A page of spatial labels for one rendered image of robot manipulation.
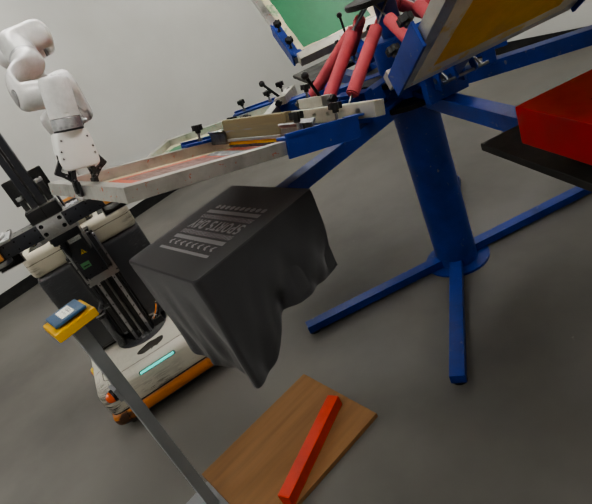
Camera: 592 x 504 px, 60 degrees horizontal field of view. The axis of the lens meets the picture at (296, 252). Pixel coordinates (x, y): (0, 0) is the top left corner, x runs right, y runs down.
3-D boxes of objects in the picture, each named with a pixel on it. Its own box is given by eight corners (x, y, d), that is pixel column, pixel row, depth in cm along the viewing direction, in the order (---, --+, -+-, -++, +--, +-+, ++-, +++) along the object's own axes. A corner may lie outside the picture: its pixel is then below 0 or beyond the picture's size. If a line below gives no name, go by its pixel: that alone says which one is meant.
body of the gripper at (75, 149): (81, 122, 137) (94, 163, 141) (43, 130, 131) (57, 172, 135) (91, 120, 132) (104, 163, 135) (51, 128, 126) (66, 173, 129)
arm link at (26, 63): (43, 71, 147) (72, 111, 138) (-6, 78, 140) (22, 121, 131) (39, 43, 141) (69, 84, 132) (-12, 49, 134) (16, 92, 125)
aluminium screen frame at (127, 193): (128, 204, 114) (123, 187, 113) (51, 195, 158) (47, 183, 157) (359, 132, 161) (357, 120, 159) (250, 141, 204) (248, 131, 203)
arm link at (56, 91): (26, 82, 134) (63, 77, 139) (40, 123, 138) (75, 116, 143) (38, 75, 122) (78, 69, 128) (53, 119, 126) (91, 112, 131)
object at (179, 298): (260, 392, 155) (194, 283, 136) (187, 353, 189) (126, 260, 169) (266, 385, 157) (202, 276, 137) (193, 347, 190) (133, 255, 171)
